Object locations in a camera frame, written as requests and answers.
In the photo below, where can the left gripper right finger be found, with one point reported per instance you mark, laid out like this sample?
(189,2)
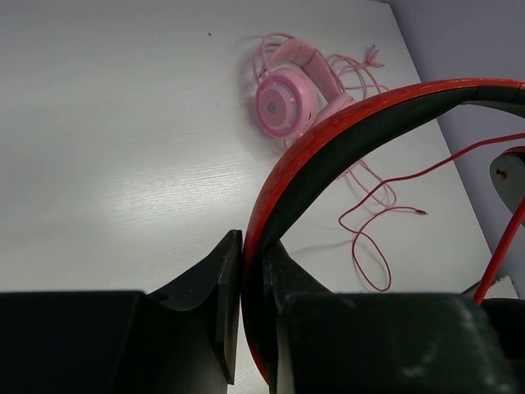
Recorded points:
(320,341)

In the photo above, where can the red black headphones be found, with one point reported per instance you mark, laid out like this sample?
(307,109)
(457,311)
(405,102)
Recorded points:
(335,144)

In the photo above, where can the pink headphones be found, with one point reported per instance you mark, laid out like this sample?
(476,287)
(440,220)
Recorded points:
(296,86)

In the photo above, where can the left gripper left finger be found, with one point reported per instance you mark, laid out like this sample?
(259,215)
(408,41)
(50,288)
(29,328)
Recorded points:
(181,338)

